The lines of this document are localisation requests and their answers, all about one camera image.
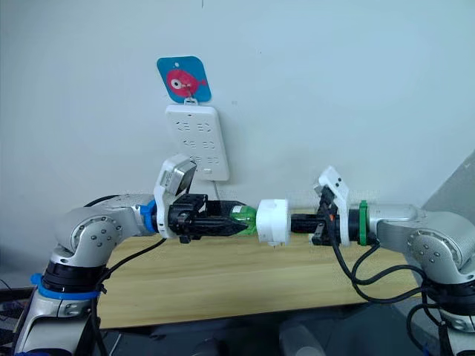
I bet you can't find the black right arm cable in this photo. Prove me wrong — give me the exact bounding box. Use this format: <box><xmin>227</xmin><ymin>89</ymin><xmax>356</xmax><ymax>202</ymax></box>
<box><xmin>331</xmin><ymin>221</ymin><xmax>448</xmax><ymax>356</ymax></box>

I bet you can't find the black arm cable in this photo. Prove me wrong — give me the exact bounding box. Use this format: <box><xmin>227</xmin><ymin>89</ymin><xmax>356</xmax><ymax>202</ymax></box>
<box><xmin>331</xmin><ymin>221</ymin><xmax>448</xmax><ymax>356</ymax></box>
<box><xmin>82</xmin><ymin>195</ymin><xmax>168</xmax><ymax>356</ymax></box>

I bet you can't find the white power strip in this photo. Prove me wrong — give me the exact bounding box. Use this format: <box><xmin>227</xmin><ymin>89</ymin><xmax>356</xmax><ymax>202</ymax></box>
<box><xmin>164</xmin><ymin>104</ymin><xmax>230</xmax><ymax>182</ymax></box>

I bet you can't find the blue left wrist ring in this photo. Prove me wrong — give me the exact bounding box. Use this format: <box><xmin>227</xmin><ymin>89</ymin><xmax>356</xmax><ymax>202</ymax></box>
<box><xmin>142</xmin><ymin>200</ymin><xmax>160</xmax><ymax>235</ymax></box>

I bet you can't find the blue fish wall hook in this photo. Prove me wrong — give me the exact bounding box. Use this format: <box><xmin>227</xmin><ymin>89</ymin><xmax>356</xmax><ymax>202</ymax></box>
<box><xmin>156</xmin><ymin>55</ymin><xmax>213</xmax><ymax>105</ymax></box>

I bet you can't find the green right wrist ring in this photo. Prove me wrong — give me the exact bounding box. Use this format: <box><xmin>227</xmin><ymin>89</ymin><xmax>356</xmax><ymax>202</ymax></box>
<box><xmin>357</xmin><ymin>200</ymin><xmax>380</xmax><ymax>247</ymax></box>

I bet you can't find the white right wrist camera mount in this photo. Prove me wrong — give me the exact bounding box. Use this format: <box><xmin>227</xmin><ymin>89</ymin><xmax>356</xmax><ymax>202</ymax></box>
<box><xmin>313</xmin><ymin>165</ymin><xmax>352</xmax><ymax>248</ymax></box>

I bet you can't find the white mosquito repellent heater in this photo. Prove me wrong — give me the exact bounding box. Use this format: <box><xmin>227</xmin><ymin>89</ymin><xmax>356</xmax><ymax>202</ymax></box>
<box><xmin>255</xmin><ymin>198</ymin><xmax>291</xmax><ymax>249</ymax></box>

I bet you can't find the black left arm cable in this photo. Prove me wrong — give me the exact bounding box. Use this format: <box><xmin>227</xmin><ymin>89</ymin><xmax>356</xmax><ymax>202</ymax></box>
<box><xmin>82</xmin><ymin>195</ymin><xmax>168</xmax><ymax>356</ymax></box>

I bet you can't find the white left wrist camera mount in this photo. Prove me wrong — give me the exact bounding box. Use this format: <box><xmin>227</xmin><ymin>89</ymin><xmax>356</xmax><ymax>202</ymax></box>
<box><xmin>153</xmin><ymin>154</ymin><xmax>198</xmax><ymax>240</ymax></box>

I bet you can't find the green liquid bottle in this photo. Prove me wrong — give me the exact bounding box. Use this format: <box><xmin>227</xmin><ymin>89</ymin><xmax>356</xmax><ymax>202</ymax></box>
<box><xmin>228</xmin><ymin>206</ymin><xmax>260</xmax><ymax>237</ymax></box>

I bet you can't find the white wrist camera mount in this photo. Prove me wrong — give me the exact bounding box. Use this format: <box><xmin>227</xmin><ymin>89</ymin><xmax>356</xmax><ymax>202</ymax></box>
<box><xmin>153</xmin><ymin>154</ymin><xmax>198</xmax><ymax>240</ymax></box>
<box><xmin>313</xmin><ymin>165</ymin><xmax>352</xmax><ymax>248</ymax></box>

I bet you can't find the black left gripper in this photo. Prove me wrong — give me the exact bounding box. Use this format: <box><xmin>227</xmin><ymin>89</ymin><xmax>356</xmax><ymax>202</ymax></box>
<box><xmin>167</xmin><ymin>193</ymin><xmax>251</xmax><ymax>245</ymax></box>

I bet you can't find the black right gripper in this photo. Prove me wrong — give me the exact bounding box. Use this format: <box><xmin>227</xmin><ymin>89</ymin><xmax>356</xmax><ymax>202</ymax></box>
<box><xmin>290</xmin><ymin>185</ymin><xmax>340</xmax><ymax>247</ymax></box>

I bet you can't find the dark wire clutter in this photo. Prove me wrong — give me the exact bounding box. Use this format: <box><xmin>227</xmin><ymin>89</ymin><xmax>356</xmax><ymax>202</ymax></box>
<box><xmin>0</xmin><ymin>277</ymin><xmax>36</xmax><ymax>335</ymax></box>

